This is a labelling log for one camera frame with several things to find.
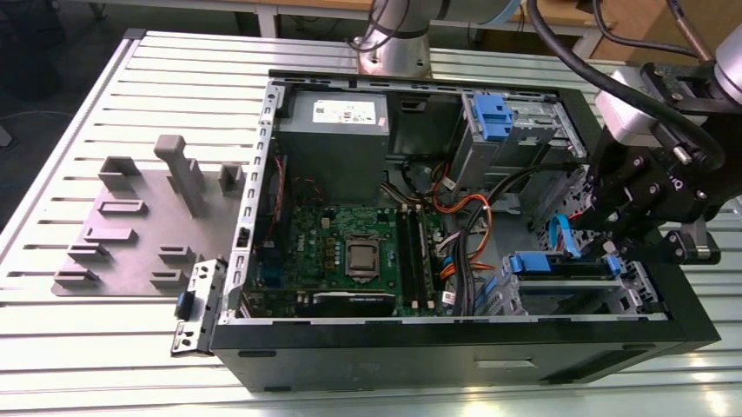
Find black graphics card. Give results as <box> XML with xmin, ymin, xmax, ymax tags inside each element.
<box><xmin>293</xmin><ymin>289</ymin><xmax>400</xmax><ymax>319</ymax></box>

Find wooden desk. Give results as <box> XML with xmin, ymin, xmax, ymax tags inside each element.
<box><xmin>431</xmin><ymin>0</ymin><xmax>616</xmax><ymax>61</ymax></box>

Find black open PC case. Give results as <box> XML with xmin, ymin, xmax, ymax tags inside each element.
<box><xmin>208</xmin><ymin>68</ymin><xmax>722</xmax><ymax>394</ymax></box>

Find wooden panel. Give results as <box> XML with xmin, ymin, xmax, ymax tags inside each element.
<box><xmin>628</xmin><ymin>0</ymin><xmax>742</xmax><ymax>116</ymax></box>

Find silver CPU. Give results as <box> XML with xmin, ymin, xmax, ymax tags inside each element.
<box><xmin>347</xmin><ymin>244</ymin><xmax>379</xmax><ymax>269</ymax></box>

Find blue drive latch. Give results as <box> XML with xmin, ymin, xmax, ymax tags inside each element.
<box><xmin>471</xmin><ymin>92</ymin><xmax>516</xmax><ymax>142</ymax></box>

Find red twisted fan wire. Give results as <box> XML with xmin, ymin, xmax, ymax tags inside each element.
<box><xmin>272</xmin><ymin>152</ymin><xmax>289</xmax><ymax>221</ymax></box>

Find black RAM slot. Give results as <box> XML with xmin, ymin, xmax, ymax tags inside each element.
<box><xmin>414</xmin><ymin>204</ymin><xmax>439</xmax><ymax>309</ymax></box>
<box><xmin>398</xmin><ymin>203</ymin><xmax>423</xmax><ymax>308</ymax></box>

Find thin black cable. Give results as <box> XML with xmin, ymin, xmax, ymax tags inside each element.
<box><xmin>590</xmin><ymin>0</ymin><xmax>718</xmax><ymax>62</ymax></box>

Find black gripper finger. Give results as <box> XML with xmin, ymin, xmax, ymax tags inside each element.
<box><xmin>579</xmin><ymin>129</ymin><xmax>662</xmax><ymax>238</ymax></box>
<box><xmin>614</xmin><ymin>219</ymin><xmax>723</xmax><ymax>265</ymax></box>

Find hard disk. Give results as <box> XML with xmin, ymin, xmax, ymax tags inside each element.
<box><xmin>507</xmin><ymin>253</ymin><xmax>626</xmax><ymax>286</ymax></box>

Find thick black cable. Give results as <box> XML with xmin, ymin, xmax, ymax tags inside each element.
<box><xmin>524</xmin><ymin>0</ymin><xmax>726</xmax><ymax>173</ymax></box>

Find green motherboard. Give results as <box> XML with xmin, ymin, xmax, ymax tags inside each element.
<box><xmin>241</xmin><ymin>202</ymin><xmax>460</xmax><ymax>319</ymax></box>

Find white desk frame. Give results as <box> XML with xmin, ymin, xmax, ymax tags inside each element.
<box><xmin>233</xmin><ymin>0</ymin><xmax>372</xmax><ymax>40</ymax></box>

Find blue data wire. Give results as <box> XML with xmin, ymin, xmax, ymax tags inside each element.
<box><xmin>547</xmin><ymin>212</ymin><xmax>584</xmax><ymax>261</ymax></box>

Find grey power supply unit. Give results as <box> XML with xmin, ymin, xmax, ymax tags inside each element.
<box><xmin>269</xmin><ymin>89</ymin><xmax>391</xmax><ymax>209</ymax></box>

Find metal expansion slot bracket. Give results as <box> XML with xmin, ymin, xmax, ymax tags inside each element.
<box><xmin>169</xmin><ymin>256</ymin><xmax>228</xmax><ymax>359</ymax></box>

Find grey parts rack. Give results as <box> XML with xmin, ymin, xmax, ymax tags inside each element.
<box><xmin>51</xmin><ymin>133</ymin><xmax>256</xmax><ymax>300</ymax></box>

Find metal optical drive cage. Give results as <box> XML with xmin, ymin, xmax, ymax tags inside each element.
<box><xmin>450</xmin><ymin>89</ymin><xmax>586</xmax><ymax>195</ymax></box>

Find black cable bundle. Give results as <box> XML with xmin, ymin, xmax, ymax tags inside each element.
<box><xmin>450</xmin><ymin>167</ymin><xmax>560</xmax><ymax>317</ymax></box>

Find orange power wire bundle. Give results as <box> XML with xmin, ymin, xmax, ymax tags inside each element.
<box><xmin>431</xmin><ymin>194</ymin><xmax>498</xmax><ymax>281</ymax></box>

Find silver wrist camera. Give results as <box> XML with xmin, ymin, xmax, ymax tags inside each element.
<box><xmin>594</xmin><ymin>89</ymin><xmax>667</xmax><ymax>144</ymax></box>

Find metal disk bay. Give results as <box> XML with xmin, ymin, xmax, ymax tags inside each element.
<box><xmin>500</xmin><ymin>250</ymin><xmax>666</xmax><ymax>316</ymax></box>

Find metal CPU socket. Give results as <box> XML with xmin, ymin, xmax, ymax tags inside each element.
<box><xmin>341</xmin><ymin>233</ymin><xmax>384</xmax><ymax>284</ymax></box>

